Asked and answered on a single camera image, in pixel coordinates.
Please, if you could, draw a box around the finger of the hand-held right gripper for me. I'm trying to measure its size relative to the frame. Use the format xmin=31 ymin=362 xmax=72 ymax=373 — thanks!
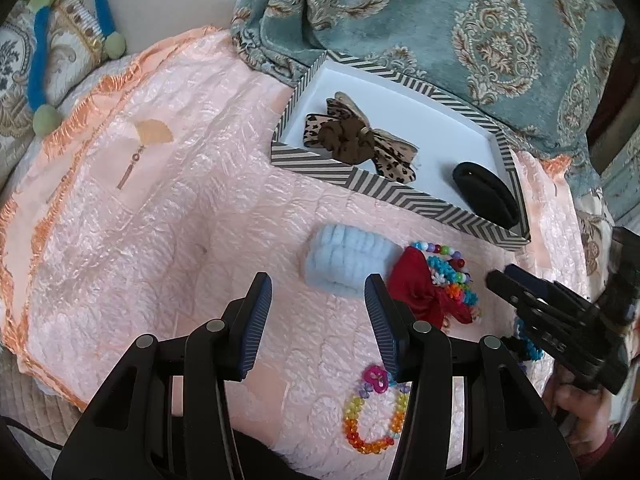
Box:
xmin=504 ymin=264 xmax=596 ymax=311
xmin=487 ymin=270 xmax=556 ymax=318

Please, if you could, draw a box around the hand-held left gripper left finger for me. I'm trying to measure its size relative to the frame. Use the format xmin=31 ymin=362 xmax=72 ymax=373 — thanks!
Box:
xmin=52 ymin=272 xmax=273 ymax=480

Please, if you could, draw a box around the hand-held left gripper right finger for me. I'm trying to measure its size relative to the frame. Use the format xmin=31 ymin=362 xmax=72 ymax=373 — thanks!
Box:
xmin=364 ymin=273 xmax=583 ymax=480

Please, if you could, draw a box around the red bow hair clip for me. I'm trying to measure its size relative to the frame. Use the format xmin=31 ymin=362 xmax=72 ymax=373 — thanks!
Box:
xmin=389 ymin=252 xmax=476 ymax=331

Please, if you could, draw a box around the rainbow bead bracelet with heart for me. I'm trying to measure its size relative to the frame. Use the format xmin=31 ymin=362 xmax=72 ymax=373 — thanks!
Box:
xmin=342 ymin=364 xmax=411 ymax=456

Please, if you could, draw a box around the teal pink green bead bracelet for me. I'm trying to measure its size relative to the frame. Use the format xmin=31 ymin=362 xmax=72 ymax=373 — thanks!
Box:
xmin=427 ymin=255 xmax=482 ymax=321

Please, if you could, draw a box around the blue bead bracelet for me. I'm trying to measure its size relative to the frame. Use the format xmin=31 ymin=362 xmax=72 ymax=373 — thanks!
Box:
xmin=515 ymin=317 xmax=546 ymax=362

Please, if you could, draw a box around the light blue fluffy scrunchie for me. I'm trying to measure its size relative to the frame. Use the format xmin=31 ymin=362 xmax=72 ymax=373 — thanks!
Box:
xmin=303 ymin=223 xmax=406 ymax=297

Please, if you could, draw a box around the multicoloured large bead bracelet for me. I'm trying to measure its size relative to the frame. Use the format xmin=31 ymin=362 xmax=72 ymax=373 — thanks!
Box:
xmin=410 ymin=241 xmax=467 ymax=267

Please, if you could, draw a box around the striped cardboard box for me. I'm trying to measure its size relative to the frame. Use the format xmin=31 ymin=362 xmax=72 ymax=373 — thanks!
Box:
xmin=270 ymin=50 xmax=532 ymax=252

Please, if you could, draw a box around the person's right hand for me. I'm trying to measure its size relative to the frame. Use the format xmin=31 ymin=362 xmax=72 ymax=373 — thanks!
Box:
xmin=542 ymin=370 xmax=623 ymax=461

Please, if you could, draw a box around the cream floral fabric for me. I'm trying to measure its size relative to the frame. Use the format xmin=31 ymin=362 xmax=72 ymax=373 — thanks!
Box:
xmin=570 ymin=155 xmax=640 ymax=286

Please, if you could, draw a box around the black headband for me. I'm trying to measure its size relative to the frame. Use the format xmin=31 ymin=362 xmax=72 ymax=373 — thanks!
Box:
xmin=452 ymin=161 xmax=521 ymax=231

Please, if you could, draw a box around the peach quilted blanket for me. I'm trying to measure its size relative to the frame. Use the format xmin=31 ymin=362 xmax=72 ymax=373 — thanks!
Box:
xmin=0 ymin=27 xmax=601 ymax=461

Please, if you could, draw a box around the leopard print bow hair clip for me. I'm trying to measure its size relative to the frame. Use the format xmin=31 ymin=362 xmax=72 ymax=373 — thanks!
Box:
xmin=304 ymin=91 xmax=420 ymax=184

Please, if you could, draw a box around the brown scrunchie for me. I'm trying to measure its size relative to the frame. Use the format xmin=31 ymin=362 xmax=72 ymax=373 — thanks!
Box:
xmin=318 ymin=116 xmax=375 ymax=165

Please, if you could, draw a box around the dark wooden furniture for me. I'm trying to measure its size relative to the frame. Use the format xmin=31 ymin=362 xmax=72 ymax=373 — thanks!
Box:
xmin=585 ymin=30 xmax=640 ymax=161

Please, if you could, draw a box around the teal damask pillow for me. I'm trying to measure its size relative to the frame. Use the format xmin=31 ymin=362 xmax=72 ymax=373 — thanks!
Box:
xmin=230 ymin=0 xmax=628 ymax=161

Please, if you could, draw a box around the plain beige cushion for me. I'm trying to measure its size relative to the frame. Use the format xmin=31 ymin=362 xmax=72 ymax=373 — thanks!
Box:
xmin=75 ymin=0 xmax=256 ymax=58

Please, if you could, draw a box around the ornate cream cushion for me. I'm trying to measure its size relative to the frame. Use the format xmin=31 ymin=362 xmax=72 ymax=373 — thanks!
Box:
xmin=0 ymin=0 xmax=108 ymax=183

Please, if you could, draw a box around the green and blue plush toy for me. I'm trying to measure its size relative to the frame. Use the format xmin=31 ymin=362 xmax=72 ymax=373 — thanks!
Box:
xmin=22 ymin=0 xmax=128 ymax=136

